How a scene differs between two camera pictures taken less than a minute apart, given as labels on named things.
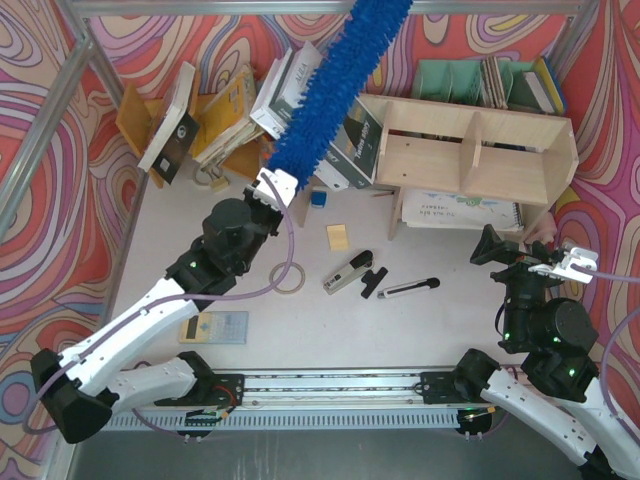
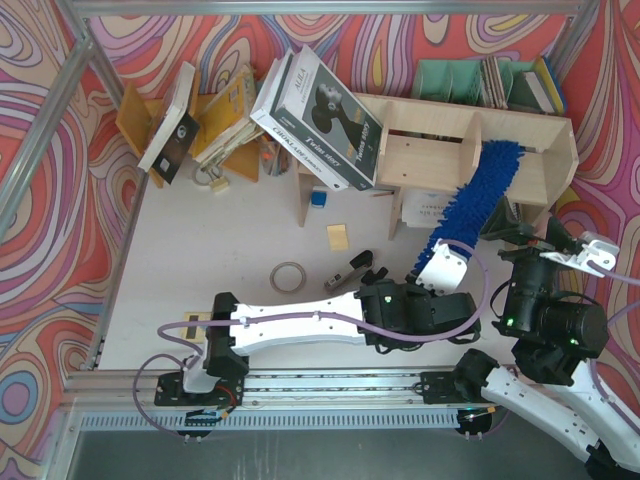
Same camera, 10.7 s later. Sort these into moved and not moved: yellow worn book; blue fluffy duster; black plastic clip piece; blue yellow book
Moved: blue fluffy duster
Not moved: black plastic clip piece; blue yellow book; yellow worn book
